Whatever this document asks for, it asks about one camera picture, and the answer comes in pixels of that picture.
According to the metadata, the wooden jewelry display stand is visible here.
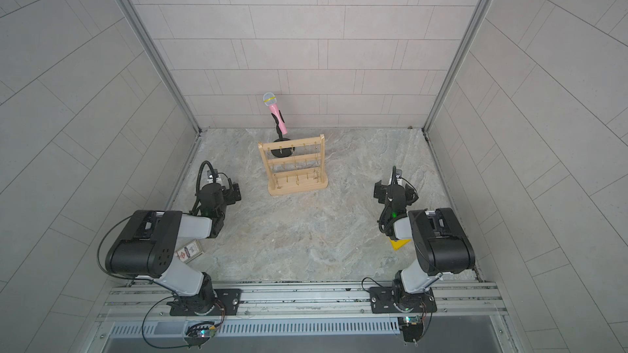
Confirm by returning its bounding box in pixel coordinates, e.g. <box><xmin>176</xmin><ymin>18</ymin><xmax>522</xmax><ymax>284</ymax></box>
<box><xmin>258</xmin><ymin>134</ymin><xmax>329</xmax><ymax>196</ymax></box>

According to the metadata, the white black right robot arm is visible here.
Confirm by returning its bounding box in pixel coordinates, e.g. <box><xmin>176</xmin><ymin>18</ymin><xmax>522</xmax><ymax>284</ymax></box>
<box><xmin>374</xmin><ymin>168</ymin><xmax>476</xmax><ymax>312</ymax></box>

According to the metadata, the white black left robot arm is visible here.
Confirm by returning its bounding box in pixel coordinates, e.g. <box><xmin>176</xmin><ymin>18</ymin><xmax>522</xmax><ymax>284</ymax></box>
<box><xmin>96</xmin><ymin>160</ymin><xmax>242</xmax><ymax>316</ymax></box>

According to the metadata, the black microphone stand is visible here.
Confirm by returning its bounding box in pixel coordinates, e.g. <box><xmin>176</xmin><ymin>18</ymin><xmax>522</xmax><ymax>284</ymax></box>
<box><xmin>270</xmin><ymin>113</ymin><xmax>294</xmax><ymax>159</ymax></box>

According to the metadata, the yellow plastic triangle piece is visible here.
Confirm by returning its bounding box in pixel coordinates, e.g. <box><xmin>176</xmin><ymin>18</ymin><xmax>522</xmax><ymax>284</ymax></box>
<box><xmin>390</xmin><ymin>240</ymin><xmax>411</xmax><ymax>251</ymax></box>

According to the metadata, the small printed card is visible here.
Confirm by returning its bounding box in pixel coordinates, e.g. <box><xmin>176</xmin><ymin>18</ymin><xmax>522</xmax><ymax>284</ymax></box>
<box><xmin>176</xmin><ymin>239</ymin><xmax>204</xmax><ymax>263</ymax></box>

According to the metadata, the pink toy microphone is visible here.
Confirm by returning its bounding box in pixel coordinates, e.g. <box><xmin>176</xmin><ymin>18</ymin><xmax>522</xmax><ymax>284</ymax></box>
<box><xmin>263</xmin><ymin>92</ymin><xmax>287</xmax><ymax>139</ymax></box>

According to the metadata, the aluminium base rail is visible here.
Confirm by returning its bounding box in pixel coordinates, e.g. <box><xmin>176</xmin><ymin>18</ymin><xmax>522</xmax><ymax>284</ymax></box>
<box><xmin>94</xmin><ymin>280</ymin><xmax>508</xmax><ymax>345</ymax></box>

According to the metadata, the aluminium corner frame post right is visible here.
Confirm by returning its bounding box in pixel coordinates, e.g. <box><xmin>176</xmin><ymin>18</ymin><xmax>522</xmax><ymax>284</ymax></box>
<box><xmin>422</xmin><ymin>0</ymin><xmax>492</xmax><ymax>137</ymax></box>

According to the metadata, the aluminium corner frame post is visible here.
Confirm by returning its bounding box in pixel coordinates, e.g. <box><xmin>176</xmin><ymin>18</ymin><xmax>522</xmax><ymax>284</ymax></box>
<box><xmin>422</xmin><ymin>0</ymin><xmax>492</xmax><ymax>137</ymax></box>
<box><xmin>115</xmin><ymin>0</ymin><xmax>202</xmax><ymax>136</ymax></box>

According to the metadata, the aluminium corner frame post left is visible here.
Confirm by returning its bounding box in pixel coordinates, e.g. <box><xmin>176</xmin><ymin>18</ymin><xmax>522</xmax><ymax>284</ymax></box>
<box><xmin>115</xmin><ymin>0</ymin><xmax>202</xmax><ymax>136</ymax></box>

